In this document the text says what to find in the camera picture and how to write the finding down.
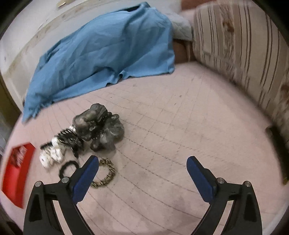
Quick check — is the striped beige pillow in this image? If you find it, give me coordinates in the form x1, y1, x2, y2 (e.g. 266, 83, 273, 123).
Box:
192, 1, 288, 142

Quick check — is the blue cloth sheet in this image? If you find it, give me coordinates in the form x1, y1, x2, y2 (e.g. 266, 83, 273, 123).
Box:
23, 2, 174, 122

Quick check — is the leopard print hair tie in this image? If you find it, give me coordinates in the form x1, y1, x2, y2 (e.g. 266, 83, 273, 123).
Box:
90, 157, 116, 189

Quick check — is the plain black hair tie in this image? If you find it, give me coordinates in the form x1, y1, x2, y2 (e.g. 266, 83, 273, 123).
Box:
58, 159, 80, 179

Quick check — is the grey velvet scrunchie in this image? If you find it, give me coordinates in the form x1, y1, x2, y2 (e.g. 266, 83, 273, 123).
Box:
72, 103, 124, 152

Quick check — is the black white hair clip bundle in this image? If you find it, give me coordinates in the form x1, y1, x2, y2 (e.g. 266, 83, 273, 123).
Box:
39, 126, 84, 169

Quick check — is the pink quilted bedspread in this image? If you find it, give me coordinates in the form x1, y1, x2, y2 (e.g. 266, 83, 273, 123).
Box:
1, 62, 288, 234

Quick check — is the dark red polka-dot scrunchie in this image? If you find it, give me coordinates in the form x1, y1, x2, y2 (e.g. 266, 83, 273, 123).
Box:
10, 146, 27, 167

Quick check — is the grey quilted cushion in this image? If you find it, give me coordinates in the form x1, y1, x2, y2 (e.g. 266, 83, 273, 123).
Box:
164, 12, 193, 42

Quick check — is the red tray box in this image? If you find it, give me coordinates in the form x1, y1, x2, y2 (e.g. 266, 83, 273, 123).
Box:
2, 142, 35, 209

